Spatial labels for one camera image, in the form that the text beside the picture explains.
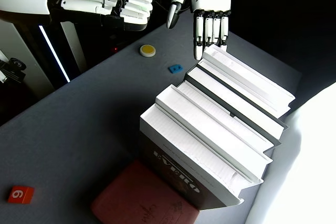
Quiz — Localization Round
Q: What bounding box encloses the black book Most Excellent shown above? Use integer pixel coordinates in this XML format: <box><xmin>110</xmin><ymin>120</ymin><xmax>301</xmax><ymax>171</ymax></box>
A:
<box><xmin>183</xmin><ymin>65</ymin><xmax>289</xmax><ymax>147</ymax></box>

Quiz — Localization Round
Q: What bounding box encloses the red clothbound book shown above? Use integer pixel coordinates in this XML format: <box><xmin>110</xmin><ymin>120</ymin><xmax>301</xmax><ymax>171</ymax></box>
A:
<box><xmin>90</xmin><ymin>158</ymin><xmax>201</xmax><ymax>224</ymax></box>

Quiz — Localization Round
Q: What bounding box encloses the white hardcover book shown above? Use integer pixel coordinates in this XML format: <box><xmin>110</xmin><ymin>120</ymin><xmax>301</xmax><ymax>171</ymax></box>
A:
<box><xmin>155</xmin><ymin>84</ymin><xmax>274</xmax><ymax>184</ymax></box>

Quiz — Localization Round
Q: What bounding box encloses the white plain book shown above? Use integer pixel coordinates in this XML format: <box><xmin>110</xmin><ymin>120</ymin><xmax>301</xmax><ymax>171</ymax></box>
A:
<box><xmin>176</xmin><ymin>80</ymin><xmax>281</xmax><ymax>155</ymax></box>

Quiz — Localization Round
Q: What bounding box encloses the white stand post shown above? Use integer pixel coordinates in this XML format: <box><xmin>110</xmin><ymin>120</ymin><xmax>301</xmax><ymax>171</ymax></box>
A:
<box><xmin>60</xmin><ymin>21</ymin><xmax>88</xmax><ymax>73</ymax></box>

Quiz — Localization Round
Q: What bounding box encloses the yellow disc with white rim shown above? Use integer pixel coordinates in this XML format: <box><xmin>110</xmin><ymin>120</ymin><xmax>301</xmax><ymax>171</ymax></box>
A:
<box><xmin>139</xmin><ymin>44</ymin><xmax>157</xmax><ymax>58</ymax></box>

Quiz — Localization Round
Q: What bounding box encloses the white book FASHIONINDIA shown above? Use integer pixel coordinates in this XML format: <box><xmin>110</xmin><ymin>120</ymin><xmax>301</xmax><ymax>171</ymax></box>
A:
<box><xmin>202</xmin><ymin>44</ymin><xmax>297</xmax><ymax>109</ymax></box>

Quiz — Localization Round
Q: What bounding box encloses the white light strip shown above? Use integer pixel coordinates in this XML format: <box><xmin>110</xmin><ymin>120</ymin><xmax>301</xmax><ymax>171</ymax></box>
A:
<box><xmin>38</xmin><ymin>25</ymin><xmax>71</xmax><ymax>83</ymax></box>

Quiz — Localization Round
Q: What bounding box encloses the orange block with number 6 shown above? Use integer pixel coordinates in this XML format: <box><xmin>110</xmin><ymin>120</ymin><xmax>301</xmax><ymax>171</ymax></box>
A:
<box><xmin>7</xmin><ymin>186</ymin><xmax>35</xmax><ymax>205</ymax></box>

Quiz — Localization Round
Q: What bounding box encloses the grey table cloth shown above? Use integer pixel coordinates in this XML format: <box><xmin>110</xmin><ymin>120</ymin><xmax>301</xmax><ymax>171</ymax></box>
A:
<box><xmin>0</xmin><ymin>11</ymin><xmax>303</xmax><ymax>224</ymax></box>

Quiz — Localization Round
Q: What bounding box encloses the black camera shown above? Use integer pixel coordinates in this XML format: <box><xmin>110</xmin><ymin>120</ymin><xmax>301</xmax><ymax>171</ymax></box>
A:
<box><xmin>0</xmin><ymin>57</ymin><xmax>27</xmax><ymax>83</ymax></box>

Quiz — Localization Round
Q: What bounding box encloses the white book 1000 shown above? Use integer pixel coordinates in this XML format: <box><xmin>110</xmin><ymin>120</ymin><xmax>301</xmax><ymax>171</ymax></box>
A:
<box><xmin>197</xmin><ymin>57</ymin><xmax>292</xmax><ymax>119</ymax></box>

